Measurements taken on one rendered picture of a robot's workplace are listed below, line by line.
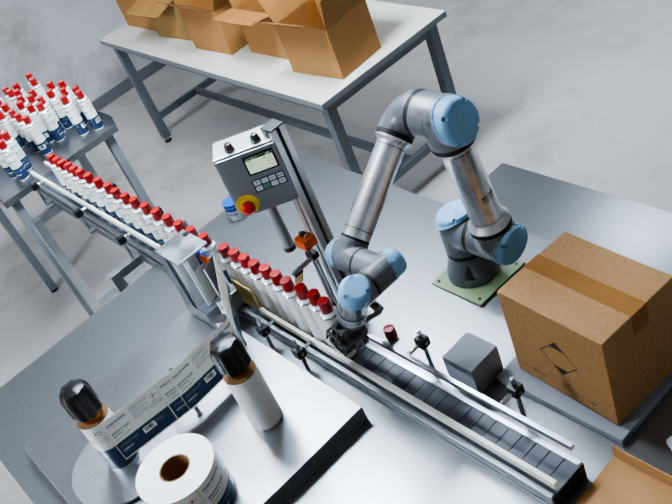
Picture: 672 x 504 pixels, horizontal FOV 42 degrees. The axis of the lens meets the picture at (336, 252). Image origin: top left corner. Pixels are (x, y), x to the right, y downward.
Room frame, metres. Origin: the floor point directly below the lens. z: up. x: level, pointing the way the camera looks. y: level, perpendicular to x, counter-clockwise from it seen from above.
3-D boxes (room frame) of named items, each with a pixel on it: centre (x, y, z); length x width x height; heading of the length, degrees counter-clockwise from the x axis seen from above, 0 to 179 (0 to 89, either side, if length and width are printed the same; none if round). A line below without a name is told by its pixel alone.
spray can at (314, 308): (1.79, 0.10, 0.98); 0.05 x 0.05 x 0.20
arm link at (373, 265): (1.63, -0.07, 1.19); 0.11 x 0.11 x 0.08; 28
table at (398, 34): (4.50, -0.06, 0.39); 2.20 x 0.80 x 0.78; 27
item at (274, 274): (1.94, 0.18, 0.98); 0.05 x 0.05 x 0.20
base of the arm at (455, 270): (1.90, -0.34, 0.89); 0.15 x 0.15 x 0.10
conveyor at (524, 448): (1.84, 0.13, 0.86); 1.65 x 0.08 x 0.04; 28
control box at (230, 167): (1.97, 0.10, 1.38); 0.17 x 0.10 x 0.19; 83
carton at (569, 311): (1.38, -0.47, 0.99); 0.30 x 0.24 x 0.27; 23
